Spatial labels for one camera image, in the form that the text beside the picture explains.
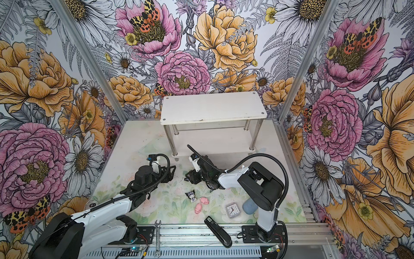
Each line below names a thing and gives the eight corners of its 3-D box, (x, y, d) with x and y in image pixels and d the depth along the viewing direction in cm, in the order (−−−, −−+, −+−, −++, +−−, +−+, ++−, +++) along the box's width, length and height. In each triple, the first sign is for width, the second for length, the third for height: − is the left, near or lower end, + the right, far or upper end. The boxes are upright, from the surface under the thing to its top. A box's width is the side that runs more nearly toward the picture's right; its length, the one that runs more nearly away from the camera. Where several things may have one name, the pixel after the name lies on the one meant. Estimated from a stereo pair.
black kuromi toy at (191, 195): (192, 204, 85) (191, 201, 83) (186, 195, 88) (185, 192, 86) (199, 198, 87) (198, 196, 84) (193, 190, 90) (192, 187, 87)
